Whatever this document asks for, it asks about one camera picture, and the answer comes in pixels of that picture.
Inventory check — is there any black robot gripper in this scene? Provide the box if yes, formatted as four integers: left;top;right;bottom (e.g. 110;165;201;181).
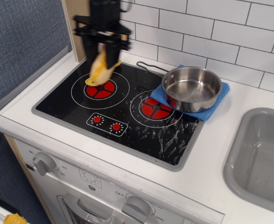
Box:
73;0;131;69

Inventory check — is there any yellow toy bread loaf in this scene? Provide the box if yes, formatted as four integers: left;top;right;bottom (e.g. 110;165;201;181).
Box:
85;44;119;86

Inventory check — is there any yellow dish brush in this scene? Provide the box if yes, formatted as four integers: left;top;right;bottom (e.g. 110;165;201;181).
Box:
85;60;121;86

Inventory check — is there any stainless steel pot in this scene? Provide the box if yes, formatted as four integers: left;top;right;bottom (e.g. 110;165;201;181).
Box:
136;60;224;113

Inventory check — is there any black toy stovetop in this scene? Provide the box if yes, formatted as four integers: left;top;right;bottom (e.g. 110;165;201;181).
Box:
32;62;204;171

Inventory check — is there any blue microfiber cloth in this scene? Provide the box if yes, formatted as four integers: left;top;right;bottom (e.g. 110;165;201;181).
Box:
150;64;230;122

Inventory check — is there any left grey oven knob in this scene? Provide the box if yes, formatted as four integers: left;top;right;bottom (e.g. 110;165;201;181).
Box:
33;152;56;176

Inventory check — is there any grey oven knob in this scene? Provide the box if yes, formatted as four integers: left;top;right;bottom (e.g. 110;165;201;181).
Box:
33;152;56;176
122;196;151;219

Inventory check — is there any white toy oven front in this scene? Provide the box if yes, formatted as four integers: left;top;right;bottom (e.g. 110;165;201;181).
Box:
15;140;204;224

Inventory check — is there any right grey oven knob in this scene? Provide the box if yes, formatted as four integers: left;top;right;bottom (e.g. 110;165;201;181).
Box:
122;196;151;219

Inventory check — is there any yellow object bottom left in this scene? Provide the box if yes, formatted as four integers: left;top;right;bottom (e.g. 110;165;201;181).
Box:
3;213;28;224

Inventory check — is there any grey sink basin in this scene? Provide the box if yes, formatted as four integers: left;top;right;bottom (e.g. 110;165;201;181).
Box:
224;108;274;212

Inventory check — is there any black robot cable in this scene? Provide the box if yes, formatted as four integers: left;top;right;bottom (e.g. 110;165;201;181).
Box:
119;0;133;12

